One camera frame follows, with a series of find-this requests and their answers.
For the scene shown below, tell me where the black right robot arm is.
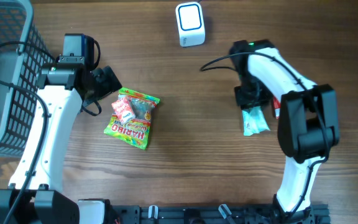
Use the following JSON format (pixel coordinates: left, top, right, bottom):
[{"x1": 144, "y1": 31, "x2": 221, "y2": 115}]
[{"x1": 229, "y1": 40, "x2": 340, "y2": 218}]

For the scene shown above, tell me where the teal snack pouch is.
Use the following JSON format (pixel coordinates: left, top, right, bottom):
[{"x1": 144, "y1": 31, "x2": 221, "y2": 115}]
[{"x1": 242, "y1": 106, "x2": 270, "y2": 136}]

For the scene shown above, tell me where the white barcode scanner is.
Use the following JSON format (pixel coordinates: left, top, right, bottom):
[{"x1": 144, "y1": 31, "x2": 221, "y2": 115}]
[{"x1": 175, "y1": 1, "x2": 206, "y2": 47}]

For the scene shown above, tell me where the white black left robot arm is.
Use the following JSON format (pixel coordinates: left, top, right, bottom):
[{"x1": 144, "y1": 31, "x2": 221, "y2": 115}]
[{"x1": 0, "y1": 63, "x2": 122, "y2": 223}]

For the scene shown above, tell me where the small red candy packet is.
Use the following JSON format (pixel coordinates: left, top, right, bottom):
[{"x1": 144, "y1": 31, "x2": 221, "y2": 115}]
[{"x1": 111, "y1": 95, "x2": 135, "y2": 124}]

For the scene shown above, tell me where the dark grey plastic basket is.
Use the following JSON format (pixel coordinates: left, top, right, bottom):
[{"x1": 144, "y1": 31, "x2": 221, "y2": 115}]
[{"x1": 0, "y1": 1, "x2": 52, "y2": 157}]

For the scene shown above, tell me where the colourful candy bag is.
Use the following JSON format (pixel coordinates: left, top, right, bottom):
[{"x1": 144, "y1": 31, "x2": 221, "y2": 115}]
[{"x1": 104, "y1": 87, "x2": 160, "y2": 150}]

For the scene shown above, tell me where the black right camera cable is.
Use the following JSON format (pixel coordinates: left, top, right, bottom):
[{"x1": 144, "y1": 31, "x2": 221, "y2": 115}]
[{"x1": 199, "y1": 51, "x2": 332, "y2": 218}]

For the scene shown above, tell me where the red snack packet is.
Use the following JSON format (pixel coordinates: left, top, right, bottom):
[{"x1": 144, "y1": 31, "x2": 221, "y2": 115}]
[{"x1": 272, "y1": 97, "x2": 281, "y2": 119}]

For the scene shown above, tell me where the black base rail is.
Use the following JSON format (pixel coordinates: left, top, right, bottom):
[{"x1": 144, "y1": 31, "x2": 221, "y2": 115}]
[{"x1": 53, "y1": 203, "x2": 331, "y2": 224}]

